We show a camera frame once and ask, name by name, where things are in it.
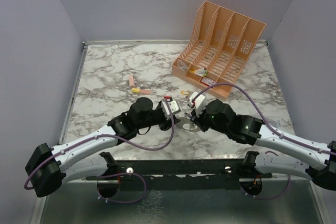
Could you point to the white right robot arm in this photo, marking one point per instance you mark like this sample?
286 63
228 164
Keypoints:
303 158

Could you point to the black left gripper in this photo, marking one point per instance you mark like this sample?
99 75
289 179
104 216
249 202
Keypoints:
168 123

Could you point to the clear plastic bag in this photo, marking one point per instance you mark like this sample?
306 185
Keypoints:
181 64

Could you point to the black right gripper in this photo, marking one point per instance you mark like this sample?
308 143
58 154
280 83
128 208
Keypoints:
198 119

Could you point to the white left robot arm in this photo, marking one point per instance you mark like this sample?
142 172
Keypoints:
49 167

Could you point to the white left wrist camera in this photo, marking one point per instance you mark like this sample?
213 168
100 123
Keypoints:
170 106

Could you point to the white paper label card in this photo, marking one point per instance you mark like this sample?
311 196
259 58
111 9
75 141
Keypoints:
277 123

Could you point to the yellow capped pink tube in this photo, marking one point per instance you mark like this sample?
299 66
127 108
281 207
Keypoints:
141 91

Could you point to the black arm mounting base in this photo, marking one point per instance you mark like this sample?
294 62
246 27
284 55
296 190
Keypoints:
179 174

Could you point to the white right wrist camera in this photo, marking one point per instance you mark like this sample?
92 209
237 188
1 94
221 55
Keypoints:
197 104

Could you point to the pink eraser stick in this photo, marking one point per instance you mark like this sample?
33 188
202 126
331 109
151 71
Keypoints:
131 81

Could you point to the red white small box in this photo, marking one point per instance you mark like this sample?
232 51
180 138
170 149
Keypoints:
207 82

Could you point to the peach plastic file organizer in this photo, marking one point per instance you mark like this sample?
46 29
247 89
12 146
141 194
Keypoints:
222 41

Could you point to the yellow key tag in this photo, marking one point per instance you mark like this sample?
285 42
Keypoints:
184 92

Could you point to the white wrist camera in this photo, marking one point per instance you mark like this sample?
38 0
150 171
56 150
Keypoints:
170 106
197 104

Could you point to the coloured markers in organizer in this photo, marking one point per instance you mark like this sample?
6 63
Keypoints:
200 72

